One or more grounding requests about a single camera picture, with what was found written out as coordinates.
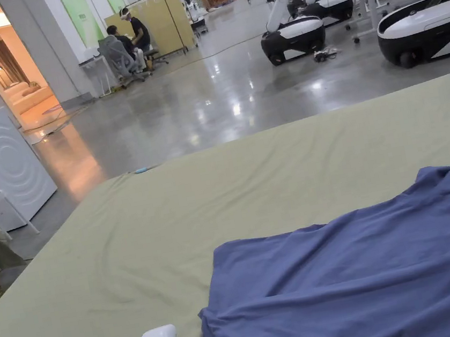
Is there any bed with pale green sheet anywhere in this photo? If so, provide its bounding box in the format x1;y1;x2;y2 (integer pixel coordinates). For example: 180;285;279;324
0;68;450;337

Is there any small white robot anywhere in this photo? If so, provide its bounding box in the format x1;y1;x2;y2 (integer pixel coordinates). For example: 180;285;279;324
182;0;210;37

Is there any white desk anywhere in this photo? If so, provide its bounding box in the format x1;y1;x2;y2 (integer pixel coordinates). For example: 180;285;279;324
77;51;116;101

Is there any grey office chair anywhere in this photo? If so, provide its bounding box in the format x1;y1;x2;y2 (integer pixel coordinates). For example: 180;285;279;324
97;30;153;90

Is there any dark blue shirt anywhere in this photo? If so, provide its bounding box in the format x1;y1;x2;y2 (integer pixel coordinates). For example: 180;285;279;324
177;158;450;337

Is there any black power strip with cables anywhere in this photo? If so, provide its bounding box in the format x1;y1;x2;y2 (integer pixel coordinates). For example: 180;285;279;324
312;46;339;64

